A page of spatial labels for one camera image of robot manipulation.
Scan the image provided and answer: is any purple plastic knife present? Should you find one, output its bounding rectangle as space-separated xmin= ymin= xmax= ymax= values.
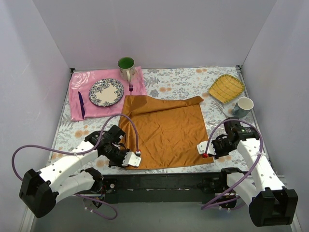
xmin=78 ymin=91 xmax=85 ymax=119

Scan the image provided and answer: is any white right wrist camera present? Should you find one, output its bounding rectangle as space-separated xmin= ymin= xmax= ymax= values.
xmin=197 ymin=141 xmax=216 ymax=158

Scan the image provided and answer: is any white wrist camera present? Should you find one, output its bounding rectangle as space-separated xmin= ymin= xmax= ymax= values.
xmin=197 ymin=141 xmax=216 ymax=158
xmin=123 ymin=151 xmax=141 ymax=168

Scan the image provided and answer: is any blue floral ceramic plate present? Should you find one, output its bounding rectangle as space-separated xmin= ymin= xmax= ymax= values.
xmin=88 ymin=78 xmax=124 ymax=107

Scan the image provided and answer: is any woven bamboo basket tray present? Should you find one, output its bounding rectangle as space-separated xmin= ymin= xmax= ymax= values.
xmin=208 ymin=74 xmax=245 ymax=104

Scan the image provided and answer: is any silver metal spoon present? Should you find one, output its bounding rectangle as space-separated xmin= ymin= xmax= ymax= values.
xmin=215 ymin=102 xmax=229 ymax=117

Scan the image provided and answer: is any purple plastic fork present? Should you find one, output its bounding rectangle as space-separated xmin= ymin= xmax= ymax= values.
xmin=129 ymin=82 xmax=133 ymax=95

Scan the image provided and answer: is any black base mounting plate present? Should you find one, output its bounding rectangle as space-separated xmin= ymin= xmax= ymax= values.
xmin=79 ymin=172 xmax=242 ymax=204

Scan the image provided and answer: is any floral patterned table mat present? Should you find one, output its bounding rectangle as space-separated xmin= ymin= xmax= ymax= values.
xmin=52 ymin=65 xmax=249 ymax=175

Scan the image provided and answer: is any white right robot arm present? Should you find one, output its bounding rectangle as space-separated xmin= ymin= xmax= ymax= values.
xmin=205 ymin=117 xmax=298 ymax=227

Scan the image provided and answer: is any pink cloth placemat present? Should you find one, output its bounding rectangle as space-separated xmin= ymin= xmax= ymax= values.
xmin=69 ymin=67 xmax=147 ymax=121

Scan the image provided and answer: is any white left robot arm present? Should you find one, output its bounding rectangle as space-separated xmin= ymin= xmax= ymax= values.
xmin=19 ymin=126 xmax=140 ymax=218

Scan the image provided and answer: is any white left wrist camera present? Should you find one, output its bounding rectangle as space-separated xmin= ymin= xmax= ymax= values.
xmin=123 ymin=151 xmax=141 ymax=168

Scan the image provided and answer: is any orange cloth napkin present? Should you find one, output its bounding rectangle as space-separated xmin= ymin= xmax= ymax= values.
xmin=118 ymin=95 xmax=213 ymax=170

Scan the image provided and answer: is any grey white mug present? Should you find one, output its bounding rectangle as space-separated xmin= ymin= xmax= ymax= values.
xmin=231 ymin=97 xmax=254 ymax=118

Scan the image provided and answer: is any green inside floral mug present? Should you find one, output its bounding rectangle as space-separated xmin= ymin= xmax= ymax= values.
xmin=117 ymin=57 xmax=137 ymax=83

